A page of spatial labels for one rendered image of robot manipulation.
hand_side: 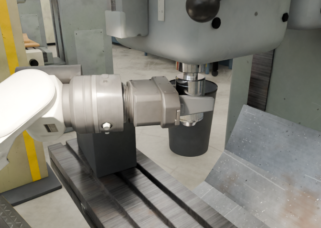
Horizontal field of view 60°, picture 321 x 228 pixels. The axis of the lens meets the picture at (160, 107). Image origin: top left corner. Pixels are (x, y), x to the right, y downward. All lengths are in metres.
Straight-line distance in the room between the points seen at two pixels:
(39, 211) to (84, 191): 1.46
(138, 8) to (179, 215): 0.47
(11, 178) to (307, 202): 2.05
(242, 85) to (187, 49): 0.56
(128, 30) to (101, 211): 0.46
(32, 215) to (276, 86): 1.82
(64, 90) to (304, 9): 0.35
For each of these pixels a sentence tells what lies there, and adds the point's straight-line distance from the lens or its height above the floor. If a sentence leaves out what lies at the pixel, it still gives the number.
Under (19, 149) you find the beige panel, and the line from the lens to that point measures 2.30.
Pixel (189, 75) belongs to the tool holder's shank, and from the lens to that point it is 0.43.
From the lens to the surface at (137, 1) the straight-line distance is 0.34.
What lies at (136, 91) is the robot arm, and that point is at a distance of 0.41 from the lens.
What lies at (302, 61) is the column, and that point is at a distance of 0.75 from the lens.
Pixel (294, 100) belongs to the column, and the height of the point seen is 1.14.
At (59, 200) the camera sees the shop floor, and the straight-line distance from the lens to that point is 2.26.
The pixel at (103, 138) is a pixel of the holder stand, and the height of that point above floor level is 1.04.
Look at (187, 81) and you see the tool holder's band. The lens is 0.42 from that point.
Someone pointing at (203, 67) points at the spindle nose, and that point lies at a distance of 0.42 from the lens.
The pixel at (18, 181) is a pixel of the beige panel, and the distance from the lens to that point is 2.42.
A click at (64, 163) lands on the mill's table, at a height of 0.93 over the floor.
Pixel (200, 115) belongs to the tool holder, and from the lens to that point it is 0.45.
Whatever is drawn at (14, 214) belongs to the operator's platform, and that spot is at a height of 0.40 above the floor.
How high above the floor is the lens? 1.39
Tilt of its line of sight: 22 degrees down
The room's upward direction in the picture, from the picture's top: straight up
